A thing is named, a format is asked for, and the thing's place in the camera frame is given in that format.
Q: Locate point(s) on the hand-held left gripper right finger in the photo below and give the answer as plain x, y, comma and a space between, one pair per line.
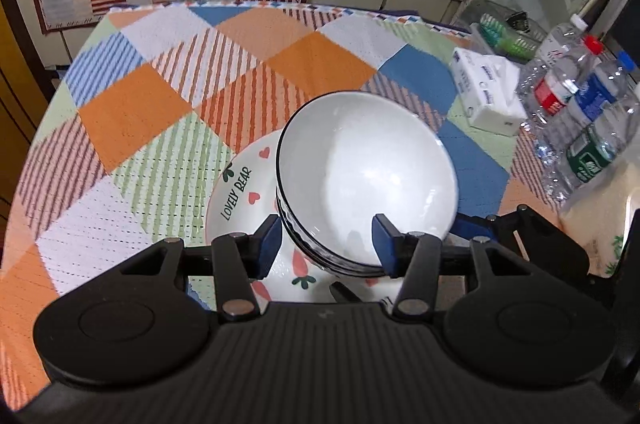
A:
385, 249

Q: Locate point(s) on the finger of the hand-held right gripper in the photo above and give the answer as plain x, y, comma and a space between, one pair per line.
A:
540, 239

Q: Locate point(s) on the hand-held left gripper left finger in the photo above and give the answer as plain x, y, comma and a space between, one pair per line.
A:
267, 249

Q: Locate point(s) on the white bowl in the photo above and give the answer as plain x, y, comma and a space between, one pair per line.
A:
365, 164
300, 234

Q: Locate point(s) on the white plate with pink hearts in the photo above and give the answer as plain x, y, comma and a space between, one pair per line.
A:
235, 199

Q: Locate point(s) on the cream carrot print cloth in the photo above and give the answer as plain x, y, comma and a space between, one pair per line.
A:
610, 209

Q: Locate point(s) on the green label water bottle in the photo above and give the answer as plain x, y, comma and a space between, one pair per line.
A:
590, 154

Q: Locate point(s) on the blue label water bottle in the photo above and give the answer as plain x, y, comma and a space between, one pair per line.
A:
590, 99

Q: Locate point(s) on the red label water bottle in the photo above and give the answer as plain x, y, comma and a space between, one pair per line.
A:
555, 89

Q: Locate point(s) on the white tissue pack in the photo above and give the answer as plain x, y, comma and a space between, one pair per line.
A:
487, 89

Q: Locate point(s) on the patchwork checkered tablecloth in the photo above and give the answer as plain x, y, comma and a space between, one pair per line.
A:
175, 104

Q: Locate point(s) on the white cap water bottle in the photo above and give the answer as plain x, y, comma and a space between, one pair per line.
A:
562, 36

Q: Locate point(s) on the green plastic pack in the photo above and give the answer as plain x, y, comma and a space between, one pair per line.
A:
507, 36

